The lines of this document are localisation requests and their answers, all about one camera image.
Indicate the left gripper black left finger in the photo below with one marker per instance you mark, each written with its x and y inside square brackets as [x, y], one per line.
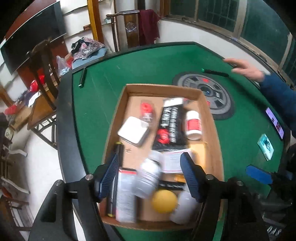
[104, 176]

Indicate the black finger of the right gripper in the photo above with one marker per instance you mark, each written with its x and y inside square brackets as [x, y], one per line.
[259, 175]

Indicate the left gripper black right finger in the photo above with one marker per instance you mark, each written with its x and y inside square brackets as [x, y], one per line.
[194, 176]

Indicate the white paper leaflet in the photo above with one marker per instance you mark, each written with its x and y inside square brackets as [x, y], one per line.
[171, 161]

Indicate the grey red carton box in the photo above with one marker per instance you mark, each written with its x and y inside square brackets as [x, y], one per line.
[126, 201]

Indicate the yellow round bottle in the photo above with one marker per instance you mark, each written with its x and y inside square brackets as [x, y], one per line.
[164, 201]

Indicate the white pill bottle red label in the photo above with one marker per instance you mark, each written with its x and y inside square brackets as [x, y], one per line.
[193, 128]

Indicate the black snack packet white text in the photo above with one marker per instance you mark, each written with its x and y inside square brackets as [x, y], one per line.
[170, 135]

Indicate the small white box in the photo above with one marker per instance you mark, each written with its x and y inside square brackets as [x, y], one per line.
[134, 131]

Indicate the red tube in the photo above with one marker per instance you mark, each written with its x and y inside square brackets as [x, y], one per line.
[147, 112]

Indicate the blue sleeved forearm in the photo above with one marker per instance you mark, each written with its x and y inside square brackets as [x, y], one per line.
[281, 97]

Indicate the person's right hand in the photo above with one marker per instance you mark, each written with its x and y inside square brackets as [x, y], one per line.
[242, 67]

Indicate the smartphone with lit screen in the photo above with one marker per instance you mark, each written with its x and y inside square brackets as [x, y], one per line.
[275, 122]

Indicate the shallow cardboard box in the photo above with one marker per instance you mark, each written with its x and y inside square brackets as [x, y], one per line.
[156, 124]

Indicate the wooden side table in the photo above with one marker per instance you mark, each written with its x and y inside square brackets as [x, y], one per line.
[40, 118]

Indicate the black marker pen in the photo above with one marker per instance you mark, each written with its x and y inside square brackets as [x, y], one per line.
[82, 78]

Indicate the green capped marker pen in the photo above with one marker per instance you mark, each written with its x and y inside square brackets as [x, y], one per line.
[213, 72]

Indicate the pile of folded clothes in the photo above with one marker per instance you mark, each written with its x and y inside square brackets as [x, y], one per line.
[85, 50]

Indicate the dark wooden chair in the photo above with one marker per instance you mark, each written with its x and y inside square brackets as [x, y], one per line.
[40, 57]
[131, 28]

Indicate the maroon cloth on chair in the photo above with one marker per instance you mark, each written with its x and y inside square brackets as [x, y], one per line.
[148, 27]

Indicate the black flat television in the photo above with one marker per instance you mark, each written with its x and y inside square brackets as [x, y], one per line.
[46, 24]

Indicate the window with metal frame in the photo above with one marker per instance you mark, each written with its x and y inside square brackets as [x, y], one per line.
[252, 24]

